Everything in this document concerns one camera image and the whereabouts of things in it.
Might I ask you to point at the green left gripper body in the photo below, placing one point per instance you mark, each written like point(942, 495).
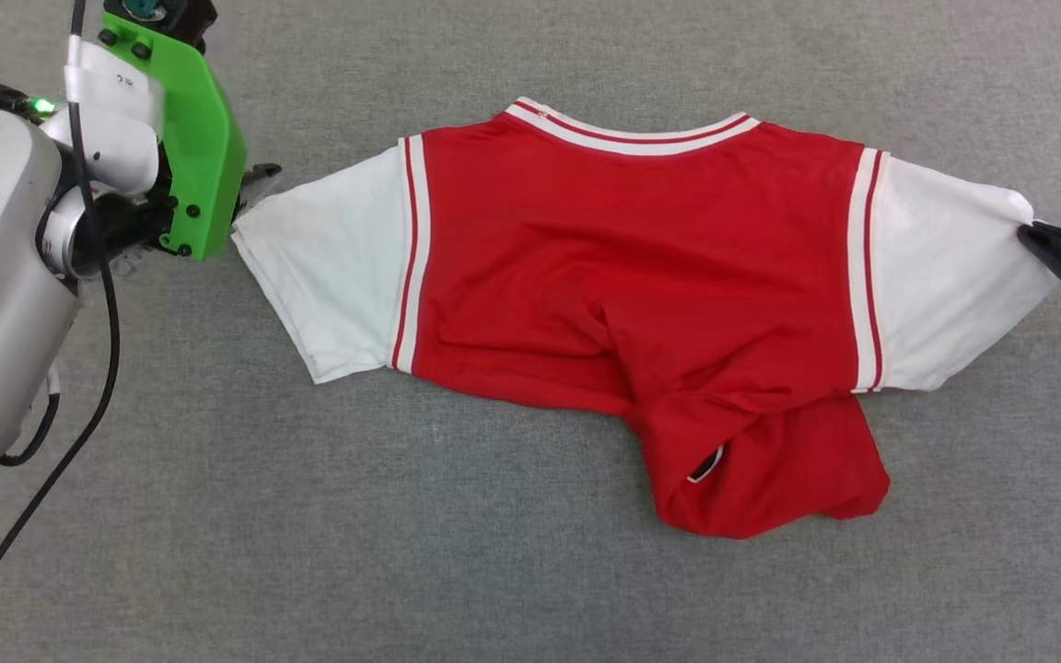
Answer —
point(204, 157)

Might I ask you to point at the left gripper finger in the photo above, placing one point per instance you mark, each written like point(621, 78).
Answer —
point(257, 184)

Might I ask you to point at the red and white jersey shirt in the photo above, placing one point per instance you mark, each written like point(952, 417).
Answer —
point(632, 276)

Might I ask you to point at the white tape label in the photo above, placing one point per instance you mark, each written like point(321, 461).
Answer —
point(111, 83)

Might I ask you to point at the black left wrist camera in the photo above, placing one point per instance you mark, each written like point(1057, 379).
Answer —
point(182, 17)

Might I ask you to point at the teal left camera connector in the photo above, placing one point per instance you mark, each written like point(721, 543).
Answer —
point(144, 7)

